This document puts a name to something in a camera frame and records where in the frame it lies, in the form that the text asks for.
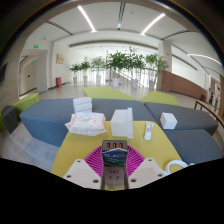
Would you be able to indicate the person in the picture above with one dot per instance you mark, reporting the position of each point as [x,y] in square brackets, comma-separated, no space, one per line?
[217,98]

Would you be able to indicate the group of ceiling light strips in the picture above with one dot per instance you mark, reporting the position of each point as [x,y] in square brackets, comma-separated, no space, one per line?
[86,17]

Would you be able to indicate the wet wipes pack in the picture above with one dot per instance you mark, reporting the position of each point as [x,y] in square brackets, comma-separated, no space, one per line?
[85,124]

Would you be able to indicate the framed wall picture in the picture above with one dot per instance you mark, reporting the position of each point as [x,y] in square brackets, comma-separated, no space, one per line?
[60,59]

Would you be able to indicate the stack of white tissue packs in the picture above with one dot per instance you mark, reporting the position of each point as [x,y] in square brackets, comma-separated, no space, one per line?
[82,104]

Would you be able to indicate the small white tube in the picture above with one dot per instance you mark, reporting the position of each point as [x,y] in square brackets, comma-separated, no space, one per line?
[148,131]

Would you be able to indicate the group of potted plants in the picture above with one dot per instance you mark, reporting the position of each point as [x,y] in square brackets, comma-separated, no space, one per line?
[116,60]

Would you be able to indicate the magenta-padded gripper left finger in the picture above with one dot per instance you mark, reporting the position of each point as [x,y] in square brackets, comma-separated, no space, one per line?
[81,175]

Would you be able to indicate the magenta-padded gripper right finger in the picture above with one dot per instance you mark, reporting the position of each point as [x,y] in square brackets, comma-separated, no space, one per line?
[146,173]

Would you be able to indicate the small white cube box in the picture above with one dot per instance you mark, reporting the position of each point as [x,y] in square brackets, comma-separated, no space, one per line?
[168,120]

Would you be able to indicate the red bin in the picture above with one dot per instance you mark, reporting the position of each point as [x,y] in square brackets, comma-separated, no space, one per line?
[58,82]

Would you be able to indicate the long grey upholstered bench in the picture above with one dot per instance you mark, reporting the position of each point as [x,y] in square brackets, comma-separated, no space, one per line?
[46,118]

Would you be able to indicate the dark grey ottoman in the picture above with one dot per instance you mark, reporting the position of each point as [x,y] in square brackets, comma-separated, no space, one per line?
[10,118]

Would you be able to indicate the dark wall screen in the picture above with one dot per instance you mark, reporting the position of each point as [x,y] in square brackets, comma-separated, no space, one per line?
[2,74]

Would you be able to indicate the green upholstered bench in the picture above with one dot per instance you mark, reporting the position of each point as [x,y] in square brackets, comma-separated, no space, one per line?
[160,98]
[103,92]
[26,101]
[1,123]

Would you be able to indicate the wooden bench with black frame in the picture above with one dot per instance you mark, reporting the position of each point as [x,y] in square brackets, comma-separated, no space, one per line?
[205,106]

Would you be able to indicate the white rectangular box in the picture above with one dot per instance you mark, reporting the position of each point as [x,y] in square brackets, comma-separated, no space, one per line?
[121,125]

